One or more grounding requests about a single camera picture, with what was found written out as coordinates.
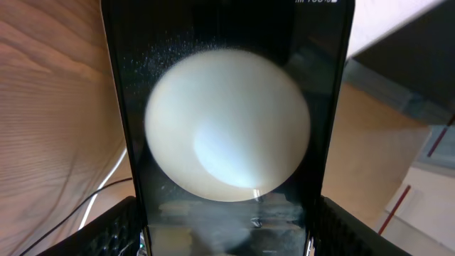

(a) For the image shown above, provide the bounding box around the white power strip cord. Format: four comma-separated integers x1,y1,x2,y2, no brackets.
77,147,128,231

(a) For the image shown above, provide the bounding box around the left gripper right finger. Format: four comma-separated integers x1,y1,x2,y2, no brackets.
312,196,410,256

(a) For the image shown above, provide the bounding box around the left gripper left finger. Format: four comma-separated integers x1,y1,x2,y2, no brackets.
39,196,141,256

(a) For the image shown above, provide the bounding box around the black Samsung flip phone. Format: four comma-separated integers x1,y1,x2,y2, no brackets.
100,0,355,255

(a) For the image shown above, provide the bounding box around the black charging cable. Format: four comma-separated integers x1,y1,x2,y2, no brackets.
19,176,134,256

